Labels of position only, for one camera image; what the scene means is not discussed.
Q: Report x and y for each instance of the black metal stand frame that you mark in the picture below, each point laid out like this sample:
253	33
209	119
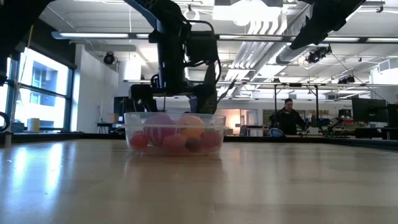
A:
295	84

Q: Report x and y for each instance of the orange toy fruit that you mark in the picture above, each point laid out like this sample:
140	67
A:
191	126

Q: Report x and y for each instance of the white short post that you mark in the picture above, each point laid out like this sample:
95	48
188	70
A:
7	139

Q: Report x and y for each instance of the red toy tomato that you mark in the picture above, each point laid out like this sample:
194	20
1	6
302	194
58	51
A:
139	141

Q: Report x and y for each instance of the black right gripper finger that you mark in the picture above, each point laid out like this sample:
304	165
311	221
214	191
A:
308	34

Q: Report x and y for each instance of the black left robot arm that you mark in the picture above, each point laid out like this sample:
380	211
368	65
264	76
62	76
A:
164	12

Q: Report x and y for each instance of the ceiling light strip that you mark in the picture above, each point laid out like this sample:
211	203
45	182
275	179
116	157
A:
93	35

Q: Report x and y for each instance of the purple striped toy onion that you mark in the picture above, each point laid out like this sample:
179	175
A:
158	130

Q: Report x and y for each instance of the red toy strawberry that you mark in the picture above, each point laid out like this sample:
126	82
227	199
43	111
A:
211	139

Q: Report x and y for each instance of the black ceiling spotlight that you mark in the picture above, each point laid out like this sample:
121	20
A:
317	54
109	58

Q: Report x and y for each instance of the black computer monitor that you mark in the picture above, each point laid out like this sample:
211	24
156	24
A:
369	109
392	115

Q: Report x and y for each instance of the small dark red toy berry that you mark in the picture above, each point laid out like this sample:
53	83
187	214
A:
193	145

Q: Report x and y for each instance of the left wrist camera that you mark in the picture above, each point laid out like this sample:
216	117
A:
202	46

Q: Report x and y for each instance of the large red toy fruit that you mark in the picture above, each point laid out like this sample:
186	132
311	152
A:
174	143

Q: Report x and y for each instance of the person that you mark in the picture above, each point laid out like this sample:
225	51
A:
289	119

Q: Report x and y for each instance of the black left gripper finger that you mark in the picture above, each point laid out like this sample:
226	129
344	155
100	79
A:
205	101
143	98

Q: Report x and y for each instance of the blue white helmet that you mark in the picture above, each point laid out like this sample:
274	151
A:
275	132

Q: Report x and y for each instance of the white paper roll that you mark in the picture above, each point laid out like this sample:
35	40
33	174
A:
33	124

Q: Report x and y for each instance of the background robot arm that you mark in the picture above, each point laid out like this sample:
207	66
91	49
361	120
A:
332	124

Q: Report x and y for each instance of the clear plastic tupperware container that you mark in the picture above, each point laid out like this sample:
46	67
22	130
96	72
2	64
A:
136	123

